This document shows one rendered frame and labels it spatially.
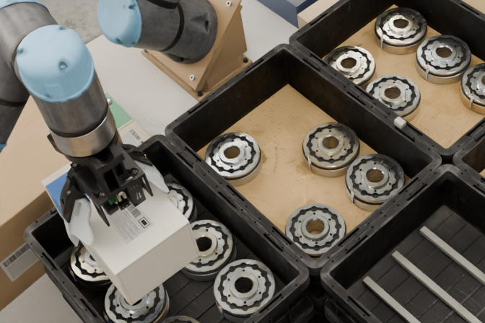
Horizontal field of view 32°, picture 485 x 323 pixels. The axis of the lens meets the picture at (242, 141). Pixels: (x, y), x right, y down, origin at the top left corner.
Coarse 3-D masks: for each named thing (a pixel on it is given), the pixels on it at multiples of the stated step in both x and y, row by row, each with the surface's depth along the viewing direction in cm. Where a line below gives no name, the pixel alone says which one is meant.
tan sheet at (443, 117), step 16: (368, 32) 171; (432, 32) 169; (368, 48) 169; (384, 64) 166; (400, 64) 165; (416, 80) 162; (432, 96) 159; (448, 96) 159; (432, 112) 157; (448, 112) 156; (464, 112) 156; (432, 128) 155; (448, 128) 154; (464, 128) 154; (448, 144) 152
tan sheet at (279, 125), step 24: (288, 96) 164; (240, 120) 162; (264, 120) 161; (288, 120) 160; (312, 120) 159; (264, 144) 157; (288, 144) 157; (360, 144) 155; (264, 168) 154; (288, 168) 153; (240, 192) 152; (264, 192) 151; (288, 192) 150; (312, 192) 150; (336, 192) 149; (288, 216) 147; (360, 216) 145
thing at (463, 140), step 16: (448, 0) 160; (320, 16) 162; (480, 16) 156; (304, 32) 160; (304, 48) 157; (320, 64) 154; (368, 96) 149; (384, 112) 146; (416, 128) 143; (480, 128) 141; (432, 144) 140; (464, 144) 140; (448, 160) 140
